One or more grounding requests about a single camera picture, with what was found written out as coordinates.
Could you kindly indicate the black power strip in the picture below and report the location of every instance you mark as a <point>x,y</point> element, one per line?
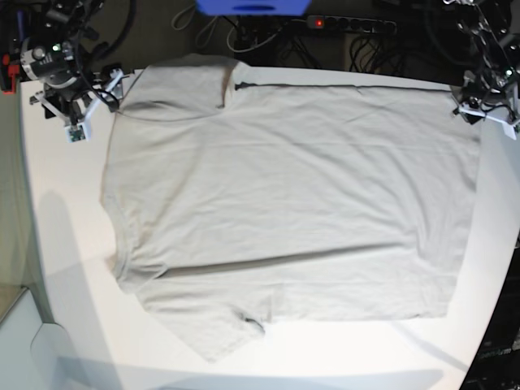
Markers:
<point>351,25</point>

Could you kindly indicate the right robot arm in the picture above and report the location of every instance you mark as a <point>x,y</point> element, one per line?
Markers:
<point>54,55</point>

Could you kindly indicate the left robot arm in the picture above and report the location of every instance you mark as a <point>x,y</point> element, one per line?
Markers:
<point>481,38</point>

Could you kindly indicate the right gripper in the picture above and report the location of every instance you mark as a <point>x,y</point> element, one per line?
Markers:
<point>76,102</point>

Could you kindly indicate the blue box overhead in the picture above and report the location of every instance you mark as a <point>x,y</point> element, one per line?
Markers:
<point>252,7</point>

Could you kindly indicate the grey t-shirt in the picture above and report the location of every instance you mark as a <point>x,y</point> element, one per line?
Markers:
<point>236,205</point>

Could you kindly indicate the red and blue clamp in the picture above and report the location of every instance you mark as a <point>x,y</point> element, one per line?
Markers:
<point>13,33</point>

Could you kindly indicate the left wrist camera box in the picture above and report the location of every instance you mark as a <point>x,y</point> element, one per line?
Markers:
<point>510,130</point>

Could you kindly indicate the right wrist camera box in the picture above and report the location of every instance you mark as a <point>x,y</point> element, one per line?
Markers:
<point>78,132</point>

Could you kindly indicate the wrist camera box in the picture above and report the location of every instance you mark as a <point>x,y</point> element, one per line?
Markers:
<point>510,130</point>
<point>78,132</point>

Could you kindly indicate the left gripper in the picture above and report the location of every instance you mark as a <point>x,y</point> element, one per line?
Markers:
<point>499,104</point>

